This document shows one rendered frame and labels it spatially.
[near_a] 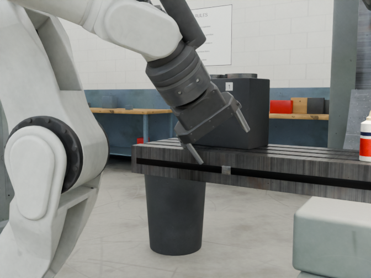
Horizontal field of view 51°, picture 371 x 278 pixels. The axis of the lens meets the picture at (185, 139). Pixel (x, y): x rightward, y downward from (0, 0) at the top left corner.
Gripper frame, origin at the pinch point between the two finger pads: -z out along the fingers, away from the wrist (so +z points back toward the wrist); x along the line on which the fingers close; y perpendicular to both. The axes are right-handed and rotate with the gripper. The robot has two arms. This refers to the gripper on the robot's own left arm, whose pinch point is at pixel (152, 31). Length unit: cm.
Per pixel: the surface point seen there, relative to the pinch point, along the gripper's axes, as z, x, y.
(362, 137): -16, 31, -56
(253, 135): -20.8, 11.4, -37.2
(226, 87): -10.8, 11.3, -26.4
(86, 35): -237, -153, 551
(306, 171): -18, 18, -56
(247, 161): -17, 7, -47
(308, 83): -317, 112, 259
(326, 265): -18, 11, -77
